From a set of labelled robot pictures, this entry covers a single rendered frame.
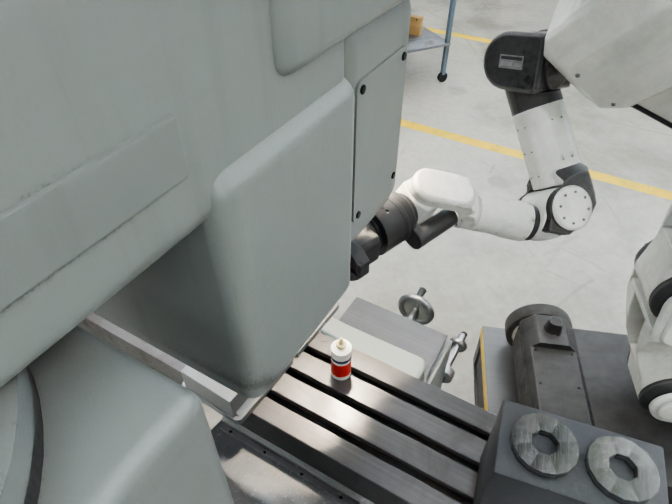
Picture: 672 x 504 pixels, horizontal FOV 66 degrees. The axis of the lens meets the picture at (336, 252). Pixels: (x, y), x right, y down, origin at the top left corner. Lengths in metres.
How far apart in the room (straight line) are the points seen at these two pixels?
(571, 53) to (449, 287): 1.76
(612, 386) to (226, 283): 1.36
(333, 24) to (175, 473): 0.31
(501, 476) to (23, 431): 0.62
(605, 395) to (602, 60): 0.98
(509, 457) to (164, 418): 0.58
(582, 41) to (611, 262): 2.13
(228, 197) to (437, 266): 2.30
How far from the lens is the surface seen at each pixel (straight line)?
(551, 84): 1.01
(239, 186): 0.34
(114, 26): 0.27
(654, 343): 1.30
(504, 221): 0.94
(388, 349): 1.24
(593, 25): 0.87
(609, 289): 2.77
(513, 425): 0.83
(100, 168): 0.27
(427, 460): 0.98
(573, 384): 1.56
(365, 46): 0.50
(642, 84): 0.90
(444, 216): 0.89
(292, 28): 0.35
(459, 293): 2.50
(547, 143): 1.00
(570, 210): 0.97
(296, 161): 0.39
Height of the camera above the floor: 1.78
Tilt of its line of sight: 42 degrees down
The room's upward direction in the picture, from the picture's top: straight up
